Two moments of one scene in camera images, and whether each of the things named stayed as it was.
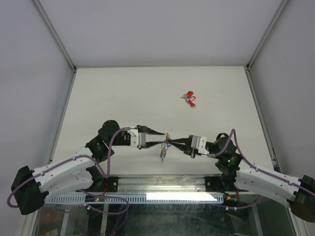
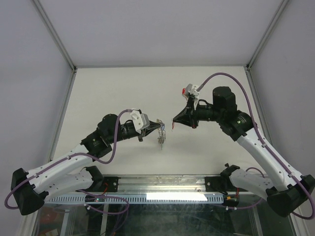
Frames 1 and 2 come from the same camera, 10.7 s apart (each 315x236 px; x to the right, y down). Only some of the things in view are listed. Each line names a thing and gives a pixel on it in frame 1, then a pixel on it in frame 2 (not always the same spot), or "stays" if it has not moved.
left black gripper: (146, 130) → (146, 131)
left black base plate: (106, 184) stays
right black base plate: (212, 184) stays
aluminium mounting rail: (164, 184) stays
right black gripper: (186, 149) → (188, 116)
